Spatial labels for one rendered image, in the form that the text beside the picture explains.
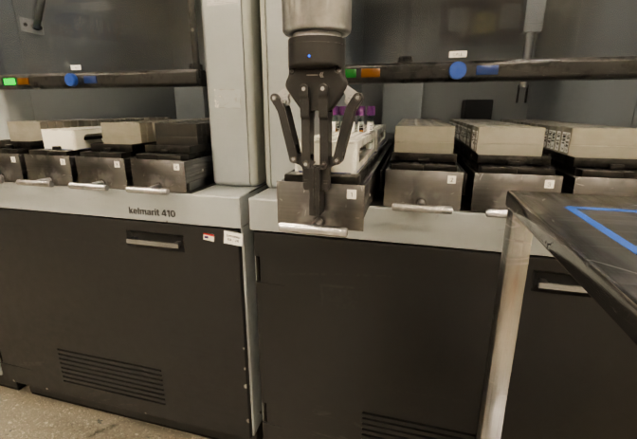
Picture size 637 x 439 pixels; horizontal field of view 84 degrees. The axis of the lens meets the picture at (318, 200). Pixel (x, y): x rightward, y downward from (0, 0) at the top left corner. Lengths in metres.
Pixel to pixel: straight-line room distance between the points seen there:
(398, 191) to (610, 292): 0.46
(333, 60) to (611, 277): 0.36
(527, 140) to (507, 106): 0.78
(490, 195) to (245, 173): 0.51
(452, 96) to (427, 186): 0.87
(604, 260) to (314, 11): 0.37
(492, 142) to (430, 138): 0.11
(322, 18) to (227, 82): 0.42
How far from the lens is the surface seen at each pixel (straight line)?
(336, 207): 0.53
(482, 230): 0.70
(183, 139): 0.89
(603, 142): 0.80
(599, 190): 0.73
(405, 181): 0.67
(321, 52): 0.47
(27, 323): 1.35
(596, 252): 0.31
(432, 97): 1.50
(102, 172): 0.95
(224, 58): 0.85
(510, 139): 0.75
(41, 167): 1.08
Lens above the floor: 0.91
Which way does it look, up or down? 14 degrees down
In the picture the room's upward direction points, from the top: straight up
